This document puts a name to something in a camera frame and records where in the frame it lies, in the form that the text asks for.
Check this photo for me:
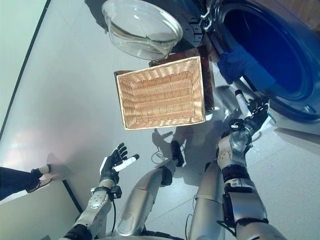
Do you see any navy blue garment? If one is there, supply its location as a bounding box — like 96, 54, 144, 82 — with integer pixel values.
216, 46, 253, 85

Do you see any dark brown wooden stand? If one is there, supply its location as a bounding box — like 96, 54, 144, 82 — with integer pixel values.
113, 44, 216, 118

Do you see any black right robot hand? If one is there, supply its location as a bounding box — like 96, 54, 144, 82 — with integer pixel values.
234, 89, 270, 133

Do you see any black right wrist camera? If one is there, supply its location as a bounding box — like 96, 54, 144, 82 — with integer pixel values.
228, 119, 245, 131

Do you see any silver right robot leg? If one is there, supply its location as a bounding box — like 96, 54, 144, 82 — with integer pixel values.
188, 161, 226, 240

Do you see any bystander dark-clothed limb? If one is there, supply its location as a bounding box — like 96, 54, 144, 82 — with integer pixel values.
0, 174, 53, 201
0, 163, 53, 183

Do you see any round washing machine door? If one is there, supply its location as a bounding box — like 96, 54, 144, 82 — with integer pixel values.
84, 0, 208, 61

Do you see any grey front-load washing machine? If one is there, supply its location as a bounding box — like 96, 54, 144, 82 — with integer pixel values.
199, 0, 320, 123

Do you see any silver robot leg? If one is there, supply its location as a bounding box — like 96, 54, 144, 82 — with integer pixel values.
188, 161, 226, 240
115, 140, 186, 237

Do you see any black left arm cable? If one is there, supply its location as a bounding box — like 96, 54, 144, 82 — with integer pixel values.
110, 198, 118, 236

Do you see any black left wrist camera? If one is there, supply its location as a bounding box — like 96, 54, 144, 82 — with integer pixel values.
109, 186, 123, 200

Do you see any thin dark wire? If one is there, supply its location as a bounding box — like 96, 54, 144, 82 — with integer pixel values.
184, 194, 199, 240

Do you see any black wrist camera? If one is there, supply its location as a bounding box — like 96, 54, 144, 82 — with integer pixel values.
109, 186, 123, 200
228, 119, 245, 131

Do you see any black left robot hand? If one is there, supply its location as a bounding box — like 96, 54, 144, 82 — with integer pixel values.
99, 142, 140, 186

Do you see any wicker laundry basket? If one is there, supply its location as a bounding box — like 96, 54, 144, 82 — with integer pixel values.
115, 55, 207, 131

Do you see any silver left robot leg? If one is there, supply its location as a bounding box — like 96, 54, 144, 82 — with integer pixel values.
115, 140, 186, 237

